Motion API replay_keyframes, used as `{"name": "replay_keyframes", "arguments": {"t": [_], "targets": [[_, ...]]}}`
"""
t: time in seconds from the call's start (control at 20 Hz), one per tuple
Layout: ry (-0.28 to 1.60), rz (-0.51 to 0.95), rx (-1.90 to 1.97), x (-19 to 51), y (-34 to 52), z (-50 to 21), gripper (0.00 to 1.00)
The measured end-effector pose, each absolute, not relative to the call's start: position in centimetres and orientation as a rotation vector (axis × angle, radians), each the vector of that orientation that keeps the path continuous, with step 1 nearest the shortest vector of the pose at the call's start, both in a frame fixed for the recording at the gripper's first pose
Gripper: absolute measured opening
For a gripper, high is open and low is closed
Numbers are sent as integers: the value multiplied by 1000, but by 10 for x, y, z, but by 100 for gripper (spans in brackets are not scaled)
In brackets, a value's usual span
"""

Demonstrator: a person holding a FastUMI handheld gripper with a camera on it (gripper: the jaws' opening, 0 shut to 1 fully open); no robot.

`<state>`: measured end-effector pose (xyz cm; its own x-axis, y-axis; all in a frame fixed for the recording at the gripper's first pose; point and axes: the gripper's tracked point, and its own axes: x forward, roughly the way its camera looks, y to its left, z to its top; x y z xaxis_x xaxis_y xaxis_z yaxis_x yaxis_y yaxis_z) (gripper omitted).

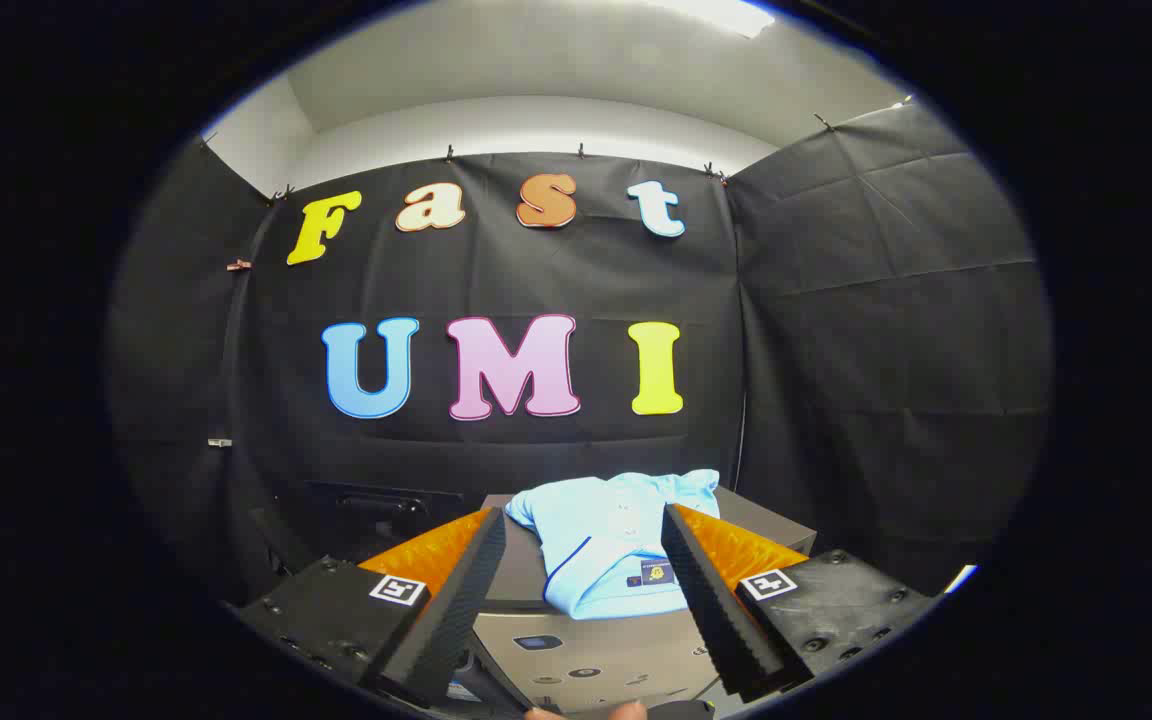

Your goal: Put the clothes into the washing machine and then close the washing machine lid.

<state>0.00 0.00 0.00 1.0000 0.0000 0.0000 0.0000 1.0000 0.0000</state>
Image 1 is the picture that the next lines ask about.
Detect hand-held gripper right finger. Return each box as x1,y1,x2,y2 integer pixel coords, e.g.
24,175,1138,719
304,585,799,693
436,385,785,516
660,503,939,704

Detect light blue shirt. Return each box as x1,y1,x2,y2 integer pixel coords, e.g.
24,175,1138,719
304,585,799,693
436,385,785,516
504,468,722,621

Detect black backdrop cloth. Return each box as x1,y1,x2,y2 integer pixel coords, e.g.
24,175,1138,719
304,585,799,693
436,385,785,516
106,100,1054,601

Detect grey appliance box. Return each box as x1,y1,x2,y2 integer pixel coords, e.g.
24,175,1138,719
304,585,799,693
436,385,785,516
471,487,819,717

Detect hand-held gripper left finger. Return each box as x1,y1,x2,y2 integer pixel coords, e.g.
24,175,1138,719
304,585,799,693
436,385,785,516
224,506,508,711

